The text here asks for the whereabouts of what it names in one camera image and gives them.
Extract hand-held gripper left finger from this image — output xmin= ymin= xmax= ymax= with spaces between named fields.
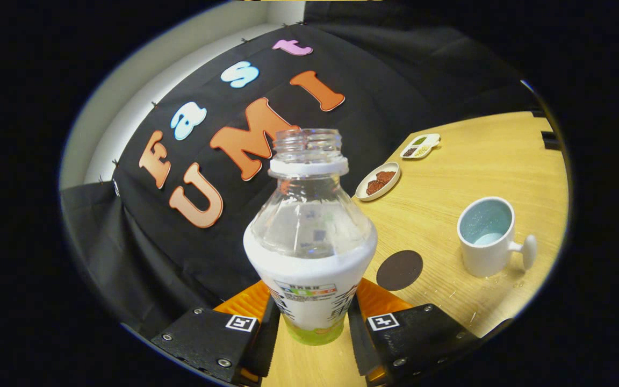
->
xmin=150 ymin=279 xmax=281 ymax=386

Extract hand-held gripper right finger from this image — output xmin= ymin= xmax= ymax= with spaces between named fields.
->
xmin=346 ymin=278 xmax=479 ymax=386

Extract dark brown round coaster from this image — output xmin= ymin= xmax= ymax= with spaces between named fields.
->
xmin=376 ymin=250 xmax=424 ymax=292

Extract white cup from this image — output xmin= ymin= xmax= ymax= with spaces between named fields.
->
xmin=457 ymin=196 xmax=538 ymax=278

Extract clear juice bottle white label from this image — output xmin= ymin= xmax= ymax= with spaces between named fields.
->
xmin=243 ymin=128 xmax=379 ymax=346

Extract white oval plate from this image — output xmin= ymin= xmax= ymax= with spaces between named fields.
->
xmin=355 ymin=162 xmax=401 ymax=202

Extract brown food pieces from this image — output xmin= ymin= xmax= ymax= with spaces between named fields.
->
xmin=366 ymin=171 xmax=397 ymax=196

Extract wooden table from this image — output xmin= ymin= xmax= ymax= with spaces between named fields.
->
xmin=260 ymin=110 xmax=569 ymax=387

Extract white divided condiment dish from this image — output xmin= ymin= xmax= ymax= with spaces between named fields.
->
xmin=400 ymin=133 xmax=441 ymax=160

